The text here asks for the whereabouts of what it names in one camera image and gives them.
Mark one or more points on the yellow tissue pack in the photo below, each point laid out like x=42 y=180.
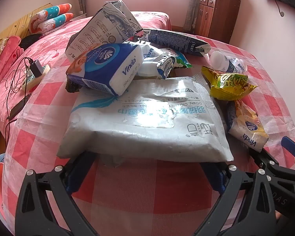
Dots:
x=248 y=127

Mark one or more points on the blue cushioned stool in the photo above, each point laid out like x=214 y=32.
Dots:
x=0 y=158

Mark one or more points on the brown wooden cabinet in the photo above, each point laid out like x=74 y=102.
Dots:
x=221 y=14

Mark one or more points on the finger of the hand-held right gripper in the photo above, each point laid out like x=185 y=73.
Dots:
x=293 y=147
x=280 y=170

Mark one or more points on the white wet wipes packet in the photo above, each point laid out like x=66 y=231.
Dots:
x=137 y=127

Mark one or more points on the white and blue milk carton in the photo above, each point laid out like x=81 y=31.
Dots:
x=100 y=27

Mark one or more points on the small white plastic bottle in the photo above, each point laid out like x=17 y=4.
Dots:
x=218 y=59

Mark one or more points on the green and silver snack wrapper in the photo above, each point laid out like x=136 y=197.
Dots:
x=166 y=66

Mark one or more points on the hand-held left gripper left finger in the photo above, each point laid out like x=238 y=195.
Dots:
x=75 y=177

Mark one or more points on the dark blue flattened carton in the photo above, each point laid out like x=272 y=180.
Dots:
x=172 y=40

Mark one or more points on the yellow snack wrapper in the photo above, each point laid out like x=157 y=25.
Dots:
x=226 y=83

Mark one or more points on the black charger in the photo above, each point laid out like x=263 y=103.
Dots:
x=35 y=67

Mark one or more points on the blue tissue pack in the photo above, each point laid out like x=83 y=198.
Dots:
x=108 y=64

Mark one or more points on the black garment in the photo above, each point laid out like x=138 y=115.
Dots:
x=30 y=40

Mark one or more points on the white plastic wrapper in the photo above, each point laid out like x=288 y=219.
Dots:
x=147 y=66

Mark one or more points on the cream power strip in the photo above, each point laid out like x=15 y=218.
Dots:
x=43 y=70

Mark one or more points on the yellow headboard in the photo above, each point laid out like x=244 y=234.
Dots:
x=19 y=22

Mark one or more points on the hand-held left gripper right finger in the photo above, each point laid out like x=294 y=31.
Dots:
x=215 y=177

